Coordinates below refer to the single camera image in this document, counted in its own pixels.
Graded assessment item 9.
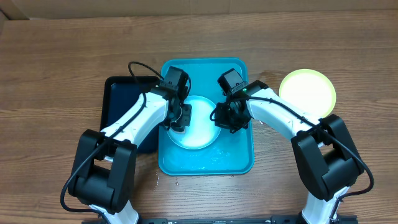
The turquoise plastic tray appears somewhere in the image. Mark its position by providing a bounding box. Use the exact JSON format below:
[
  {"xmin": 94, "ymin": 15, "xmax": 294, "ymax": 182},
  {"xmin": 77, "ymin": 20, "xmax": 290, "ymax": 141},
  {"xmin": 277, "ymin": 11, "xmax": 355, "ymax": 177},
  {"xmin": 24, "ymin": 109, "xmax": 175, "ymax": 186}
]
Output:
[{"xmin": 158, "ymin": 58, "xmax": 254, "ymax": 175}]

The light blue plate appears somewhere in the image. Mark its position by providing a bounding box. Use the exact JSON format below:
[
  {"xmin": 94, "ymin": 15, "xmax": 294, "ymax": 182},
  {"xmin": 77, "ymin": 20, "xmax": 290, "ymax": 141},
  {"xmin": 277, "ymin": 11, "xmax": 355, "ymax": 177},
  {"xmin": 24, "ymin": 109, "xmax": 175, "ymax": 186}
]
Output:
[{"xmin": 167, "ymin": 95, "xmax": 221, "ymax": 150}]

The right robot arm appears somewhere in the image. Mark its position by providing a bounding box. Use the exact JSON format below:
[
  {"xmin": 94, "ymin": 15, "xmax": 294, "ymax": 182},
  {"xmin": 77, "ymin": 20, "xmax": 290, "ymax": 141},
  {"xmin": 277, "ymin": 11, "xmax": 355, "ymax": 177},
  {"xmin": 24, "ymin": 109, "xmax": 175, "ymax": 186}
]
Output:
[{"xmin": 210, "ymin": 68, "xmax": 365, "ymax": 223}]

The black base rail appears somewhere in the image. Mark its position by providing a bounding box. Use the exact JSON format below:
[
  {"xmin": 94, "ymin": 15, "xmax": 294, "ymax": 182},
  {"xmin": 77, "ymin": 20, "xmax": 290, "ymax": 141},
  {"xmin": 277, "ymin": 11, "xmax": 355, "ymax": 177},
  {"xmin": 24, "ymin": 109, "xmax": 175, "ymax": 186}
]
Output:
[{"xmin": 81, "ymin": 214, "xmax": 358, "ymax": 224}]

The black water tray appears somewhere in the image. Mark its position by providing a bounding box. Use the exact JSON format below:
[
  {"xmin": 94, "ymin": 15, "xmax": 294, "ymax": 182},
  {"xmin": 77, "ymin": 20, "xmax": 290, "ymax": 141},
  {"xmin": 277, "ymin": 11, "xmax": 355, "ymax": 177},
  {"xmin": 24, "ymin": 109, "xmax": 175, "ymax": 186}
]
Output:
[{"xmin": 99, "ymin": 76, "xmax": 159, "ymax": 154}]

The yellow-green plate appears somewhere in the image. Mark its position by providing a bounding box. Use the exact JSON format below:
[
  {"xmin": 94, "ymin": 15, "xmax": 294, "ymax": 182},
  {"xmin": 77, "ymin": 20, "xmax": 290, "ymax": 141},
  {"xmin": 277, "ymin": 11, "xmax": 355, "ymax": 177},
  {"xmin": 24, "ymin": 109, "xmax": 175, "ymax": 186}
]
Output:
[{"xmin": 279, "ymin": 69, "xmax": 336, "ymax": 118}]

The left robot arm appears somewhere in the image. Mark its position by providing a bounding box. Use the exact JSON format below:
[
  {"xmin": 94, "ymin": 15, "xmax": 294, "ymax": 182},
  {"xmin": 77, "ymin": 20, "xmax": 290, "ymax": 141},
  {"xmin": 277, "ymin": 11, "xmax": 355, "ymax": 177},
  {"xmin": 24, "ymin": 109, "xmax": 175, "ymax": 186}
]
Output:
[{"xmin": 60, "ymin": 67, "xmax": 192, "ymax": 223}]

